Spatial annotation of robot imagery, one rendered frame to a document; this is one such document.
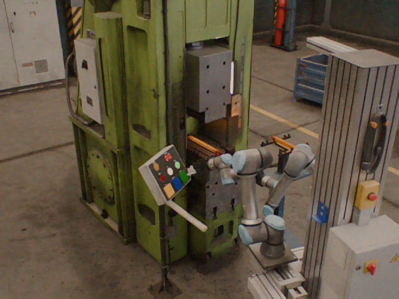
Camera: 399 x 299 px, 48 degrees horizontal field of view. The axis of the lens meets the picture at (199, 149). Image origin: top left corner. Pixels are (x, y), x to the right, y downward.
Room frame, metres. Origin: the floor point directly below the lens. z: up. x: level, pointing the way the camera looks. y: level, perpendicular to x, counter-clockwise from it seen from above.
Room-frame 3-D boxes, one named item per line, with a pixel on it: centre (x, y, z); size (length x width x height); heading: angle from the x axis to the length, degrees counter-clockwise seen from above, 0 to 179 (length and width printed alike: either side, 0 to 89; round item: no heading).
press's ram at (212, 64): (3.27, -0.02, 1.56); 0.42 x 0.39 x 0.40; 39
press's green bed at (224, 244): (3.29, -0.02, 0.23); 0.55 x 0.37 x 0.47; 39
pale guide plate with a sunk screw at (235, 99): (3.38, -0.28, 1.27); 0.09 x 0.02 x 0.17; 129
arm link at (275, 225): (2.14, -0.43, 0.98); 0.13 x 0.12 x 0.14; 108
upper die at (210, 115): (3.25, 0.01, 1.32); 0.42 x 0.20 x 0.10; 39
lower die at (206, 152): (3.25, 0.01, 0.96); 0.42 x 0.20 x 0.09; 39
